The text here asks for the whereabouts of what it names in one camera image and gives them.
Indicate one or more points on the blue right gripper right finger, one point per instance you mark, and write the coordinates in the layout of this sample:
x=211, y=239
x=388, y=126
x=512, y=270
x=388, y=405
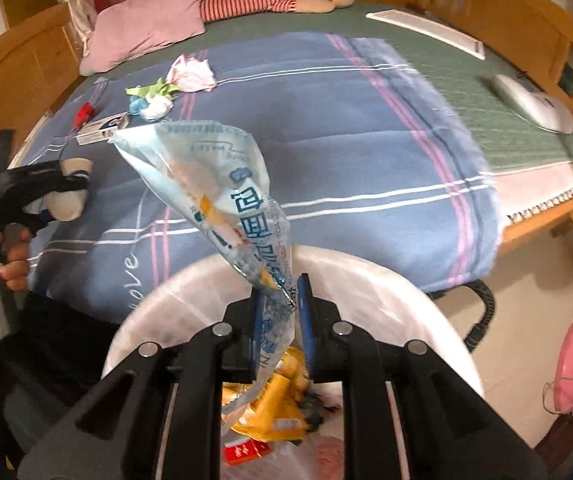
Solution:
x=306, y=302

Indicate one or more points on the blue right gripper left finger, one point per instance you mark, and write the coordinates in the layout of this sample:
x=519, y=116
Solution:
x=257, y=301

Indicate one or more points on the white mesh trash basket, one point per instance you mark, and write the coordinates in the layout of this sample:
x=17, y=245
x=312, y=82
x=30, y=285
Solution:
x=381, y=301

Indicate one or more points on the yellow snack bag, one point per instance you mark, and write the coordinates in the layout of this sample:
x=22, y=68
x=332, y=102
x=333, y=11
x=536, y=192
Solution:
x=285, y=410

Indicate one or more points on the white small carton box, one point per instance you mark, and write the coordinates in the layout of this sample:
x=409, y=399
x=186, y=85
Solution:
x=102, y=129

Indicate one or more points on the light blue plastic bag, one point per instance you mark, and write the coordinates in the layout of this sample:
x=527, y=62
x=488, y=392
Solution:
x=215, y=176

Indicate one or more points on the red foil wrapper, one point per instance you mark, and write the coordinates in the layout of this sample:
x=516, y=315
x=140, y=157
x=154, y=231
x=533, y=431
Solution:
x=243, y=450

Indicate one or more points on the green wrapper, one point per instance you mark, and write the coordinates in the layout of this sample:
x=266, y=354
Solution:
x=160, y=88

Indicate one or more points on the pink white plastic bag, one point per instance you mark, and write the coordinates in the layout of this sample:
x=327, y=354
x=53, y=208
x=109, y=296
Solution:
x=191, y=75

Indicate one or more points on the light blue paper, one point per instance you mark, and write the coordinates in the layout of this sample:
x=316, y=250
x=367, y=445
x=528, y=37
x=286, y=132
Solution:
x=137, y=104

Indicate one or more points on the white tissue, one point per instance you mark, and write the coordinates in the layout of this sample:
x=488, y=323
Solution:
x=157, y=107

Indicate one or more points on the blue plaid blanket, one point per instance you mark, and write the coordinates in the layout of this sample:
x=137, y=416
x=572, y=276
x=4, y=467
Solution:
x=363, y=155

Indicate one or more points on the white plush toy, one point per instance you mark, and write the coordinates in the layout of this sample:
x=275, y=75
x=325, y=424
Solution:
x=83, y=15

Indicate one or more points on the pink pillow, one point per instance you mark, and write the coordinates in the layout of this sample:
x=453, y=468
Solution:
x=133, y=28

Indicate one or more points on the green bed mat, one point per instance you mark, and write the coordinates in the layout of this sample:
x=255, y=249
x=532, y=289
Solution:
x=508, y=141

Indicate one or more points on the white flat board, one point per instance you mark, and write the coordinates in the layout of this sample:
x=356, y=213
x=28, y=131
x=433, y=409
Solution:
x=431, y=29

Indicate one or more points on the white handheld appliance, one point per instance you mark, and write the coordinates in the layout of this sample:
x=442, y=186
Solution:
x=538, y=108

